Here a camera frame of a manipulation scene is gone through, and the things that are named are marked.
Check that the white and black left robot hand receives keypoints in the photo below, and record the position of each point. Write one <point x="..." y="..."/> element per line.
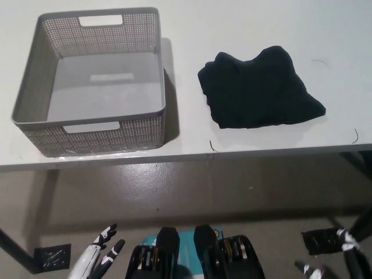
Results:
<point x="87" y="258"/>

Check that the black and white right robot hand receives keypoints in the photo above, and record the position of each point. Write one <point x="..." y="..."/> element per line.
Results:
<point x="347" y="245"/>

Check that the black t-shirt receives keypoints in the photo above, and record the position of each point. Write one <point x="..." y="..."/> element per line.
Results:
<point x="255" y="93"/>

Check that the black floor tape patch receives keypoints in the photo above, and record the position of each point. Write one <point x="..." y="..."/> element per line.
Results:
<point x="53" y="257"/>
<point x="318" y="241"/>

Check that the black metal table leg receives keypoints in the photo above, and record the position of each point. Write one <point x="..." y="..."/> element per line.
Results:
<point x="17" y="250"/>

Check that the black ribbed robot body block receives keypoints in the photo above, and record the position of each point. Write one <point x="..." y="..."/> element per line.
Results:
<point x="229" y="258"/>
<point x="162" y="255"/>

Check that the clear tape strip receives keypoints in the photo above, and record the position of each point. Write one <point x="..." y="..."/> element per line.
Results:
<point x="87" y="154"/>

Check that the grey perforated plastic basket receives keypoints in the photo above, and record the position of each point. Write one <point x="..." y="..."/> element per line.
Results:
<point x="87" y="72"/>

